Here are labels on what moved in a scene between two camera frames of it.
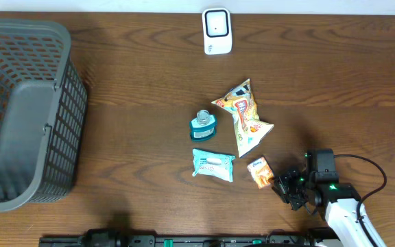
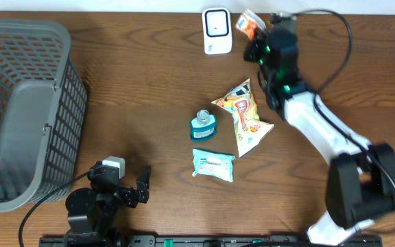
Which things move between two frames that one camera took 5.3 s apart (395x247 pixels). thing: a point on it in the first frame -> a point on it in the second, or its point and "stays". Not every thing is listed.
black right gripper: (280, 182) -> (254, 45)
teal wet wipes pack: (214, 165) stays
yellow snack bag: (250, 130) stays
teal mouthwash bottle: (204, 127) stays
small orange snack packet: (260, 172) -> (250, 23)
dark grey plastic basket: (31, 110) stays
